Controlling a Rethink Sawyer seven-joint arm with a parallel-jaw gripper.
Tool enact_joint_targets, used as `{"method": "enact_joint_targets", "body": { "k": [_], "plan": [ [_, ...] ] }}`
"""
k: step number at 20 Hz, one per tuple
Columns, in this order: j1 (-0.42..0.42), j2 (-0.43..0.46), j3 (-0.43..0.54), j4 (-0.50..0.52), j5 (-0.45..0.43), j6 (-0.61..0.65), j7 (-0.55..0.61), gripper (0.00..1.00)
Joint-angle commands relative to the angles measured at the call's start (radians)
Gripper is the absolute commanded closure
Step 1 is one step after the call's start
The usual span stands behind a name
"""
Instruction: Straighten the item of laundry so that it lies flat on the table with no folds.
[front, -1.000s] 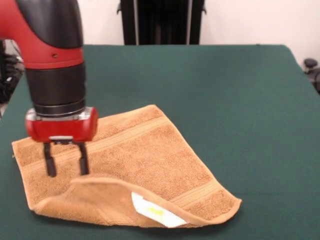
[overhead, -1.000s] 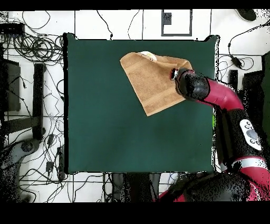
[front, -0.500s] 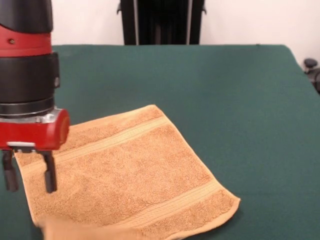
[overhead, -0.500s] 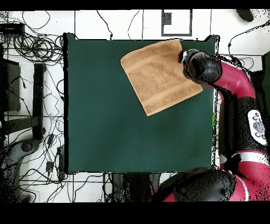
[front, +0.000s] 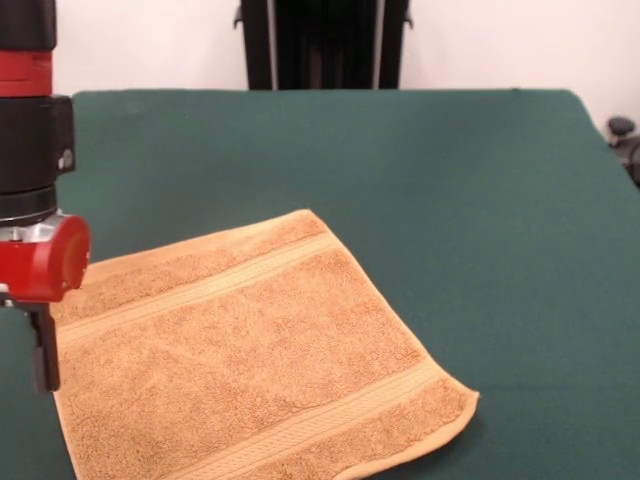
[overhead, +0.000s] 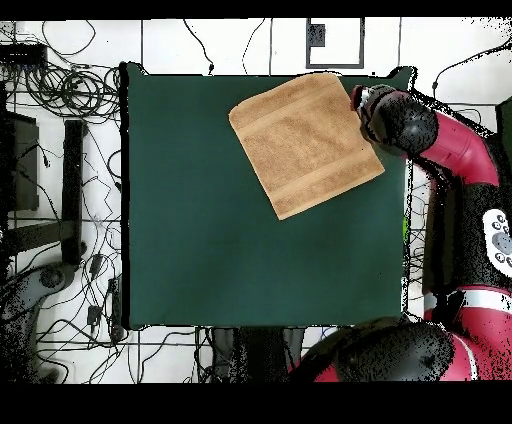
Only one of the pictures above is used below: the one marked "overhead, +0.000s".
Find tan terry towel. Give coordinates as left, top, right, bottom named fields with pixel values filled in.
left=228, top=72, right=386, bottom=222

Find flat black device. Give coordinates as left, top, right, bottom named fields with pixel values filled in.
left=0, top=42, right=49, bottom=66

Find dark green hanging cloth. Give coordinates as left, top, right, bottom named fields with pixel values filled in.
left=495, top=95, right=512, bottom=139

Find dark green table cloth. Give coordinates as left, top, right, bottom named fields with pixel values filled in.
left=119, top=61, right=417, bottom=331

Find black metal stand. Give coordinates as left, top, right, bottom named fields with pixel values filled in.
left=5, top=118, right=87, bottom=267

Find black power strip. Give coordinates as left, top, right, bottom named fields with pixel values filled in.
left=106, top=275, right=124, bottom=341

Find black box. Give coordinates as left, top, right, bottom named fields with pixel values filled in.
left=0, top=110, right=40, bottom=212

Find dark grey chair base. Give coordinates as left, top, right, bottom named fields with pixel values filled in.
left=0, top=261, right=77, bottom=383

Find grey rectangular floor frame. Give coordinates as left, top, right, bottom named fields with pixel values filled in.
left=305, top=17, right=366, bottom=70

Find black cable with plug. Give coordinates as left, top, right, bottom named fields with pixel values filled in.
left=182, top=18, right=216, bottom=76

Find coiled black cables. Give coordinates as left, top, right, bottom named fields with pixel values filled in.
left=23, top=63, right=121, bottom=121

